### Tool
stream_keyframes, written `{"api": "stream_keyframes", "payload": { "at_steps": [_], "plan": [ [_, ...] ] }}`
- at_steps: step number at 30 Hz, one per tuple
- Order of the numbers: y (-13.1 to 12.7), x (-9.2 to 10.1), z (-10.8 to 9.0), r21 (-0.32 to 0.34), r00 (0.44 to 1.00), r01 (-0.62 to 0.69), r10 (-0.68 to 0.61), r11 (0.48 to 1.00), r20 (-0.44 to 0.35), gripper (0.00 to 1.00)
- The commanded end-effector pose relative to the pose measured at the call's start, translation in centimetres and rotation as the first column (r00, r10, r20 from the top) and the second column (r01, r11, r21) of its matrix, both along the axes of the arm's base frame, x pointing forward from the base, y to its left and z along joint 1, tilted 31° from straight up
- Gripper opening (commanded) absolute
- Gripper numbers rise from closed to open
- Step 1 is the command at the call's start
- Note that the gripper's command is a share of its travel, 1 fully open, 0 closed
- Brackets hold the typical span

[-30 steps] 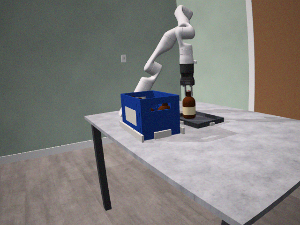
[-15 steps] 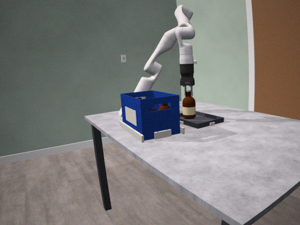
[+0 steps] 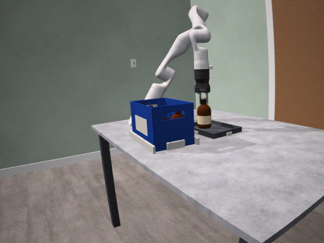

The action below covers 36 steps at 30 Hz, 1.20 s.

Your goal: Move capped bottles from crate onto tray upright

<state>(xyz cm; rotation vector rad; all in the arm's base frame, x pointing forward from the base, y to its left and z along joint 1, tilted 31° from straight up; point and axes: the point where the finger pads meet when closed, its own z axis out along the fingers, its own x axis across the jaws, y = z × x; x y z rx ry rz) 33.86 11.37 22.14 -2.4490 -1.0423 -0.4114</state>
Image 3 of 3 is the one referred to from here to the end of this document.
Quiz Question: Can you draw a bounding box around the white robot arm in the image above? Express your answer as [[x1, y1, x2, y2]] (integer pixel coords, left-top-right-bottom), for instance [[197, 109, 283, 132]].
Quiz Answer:
[[145, 5, 211, 100]]

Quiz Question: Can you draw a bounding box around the blue bottle crate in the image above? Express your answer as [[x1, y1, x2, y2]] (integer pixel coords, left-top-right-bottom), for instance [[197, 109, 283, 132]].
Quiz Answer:
[[130, 98, 195, 152]]

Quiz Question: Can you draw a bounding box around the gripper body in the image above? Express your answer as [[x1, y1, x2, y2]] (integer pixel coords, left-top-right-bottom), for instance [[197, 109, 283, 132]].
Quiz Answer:
[[194, 59, 213, 93]]

